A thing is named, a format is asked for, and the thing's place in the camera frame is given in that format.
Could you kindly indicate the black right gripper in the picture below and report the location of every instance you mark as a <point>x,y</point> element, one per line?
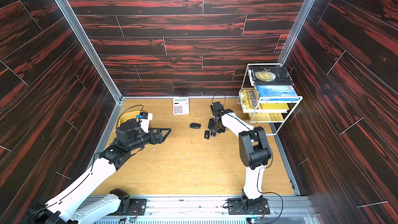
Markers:
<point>213,124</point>

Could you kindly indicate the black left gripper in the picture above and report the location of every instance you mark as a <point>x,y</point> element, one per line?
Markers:
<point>158,139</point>

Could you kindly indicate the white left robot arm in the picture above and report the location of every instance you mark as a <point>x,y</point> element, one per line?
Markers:
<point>132,135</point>

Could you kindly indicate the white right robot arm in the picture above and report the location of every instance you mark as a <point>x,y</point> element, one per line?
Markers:
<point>254,152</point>

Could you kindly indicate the black VW car key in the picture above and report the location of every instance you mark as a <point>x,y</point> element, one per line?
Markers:
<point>207,135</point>

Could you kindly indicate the large black smart key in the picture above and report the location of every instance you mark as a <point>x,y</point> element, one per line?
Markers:
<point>195,125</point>

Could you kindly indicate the yellow plastic storage box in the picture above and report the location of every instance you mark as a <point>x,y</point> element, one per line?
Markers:
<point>127,118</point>

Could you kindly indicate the white calculator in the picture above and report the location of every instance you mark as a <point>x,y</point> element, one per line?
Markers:
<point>181,106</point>

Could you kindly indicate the blue book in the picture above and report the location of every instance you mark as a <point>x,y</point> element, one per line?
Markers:
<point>274,94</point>

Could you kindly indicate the white metal shelf rack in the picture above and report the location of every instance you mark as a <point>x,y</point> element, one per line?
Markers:
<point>276,120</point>

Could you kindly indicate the black book gold emblem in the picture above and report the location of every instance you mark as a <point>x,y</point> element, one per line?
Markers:
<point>271,76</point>

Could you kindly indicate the yellow book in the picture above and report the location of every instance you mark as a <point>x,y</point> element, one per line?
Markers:
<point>249,104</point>

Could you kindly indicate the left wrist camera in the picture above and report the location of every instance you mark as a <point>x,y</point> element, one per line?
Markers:
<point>144,119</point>

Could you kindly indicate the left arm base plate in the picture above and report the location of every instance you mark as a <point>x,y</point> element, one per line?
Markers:
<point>131,207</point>

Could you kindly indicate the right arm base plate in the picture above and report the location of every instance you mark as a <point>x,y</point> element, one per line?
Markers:
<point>243,206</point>

